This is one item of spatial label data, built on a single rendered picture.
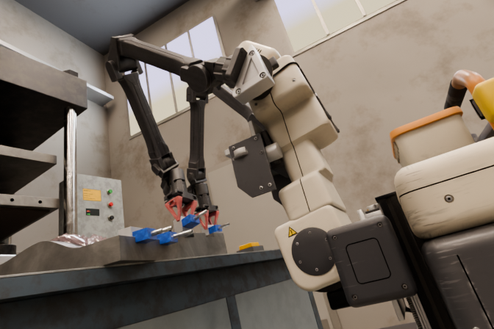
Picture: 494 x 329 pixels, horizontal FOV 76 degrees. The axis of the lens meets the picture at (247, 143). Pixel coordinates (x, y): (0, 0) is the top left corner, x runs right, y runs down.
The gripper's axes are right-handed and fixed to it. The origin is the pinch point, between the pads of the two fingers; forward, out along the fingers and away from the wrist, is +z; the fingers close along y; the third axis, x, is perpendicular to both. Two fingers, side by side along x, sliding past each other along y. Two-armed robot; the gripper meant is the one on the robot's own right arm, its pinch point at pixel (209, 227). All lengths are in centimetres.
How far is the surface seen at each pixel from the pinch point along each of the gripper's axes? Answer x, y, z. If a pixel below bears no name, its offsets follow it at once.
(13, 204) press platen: -66, 48, -31
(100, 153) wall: -310, -163, -214
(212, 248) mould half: 13.8, 18.6, 11.8
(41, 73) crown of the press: -55, 43, -100
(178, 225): 12.5, 31.6, 3.1
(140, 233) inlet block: 25, 58, 9
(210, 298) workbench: 15.6, 26.3, 27.1
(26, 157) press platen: -68, 42, -56
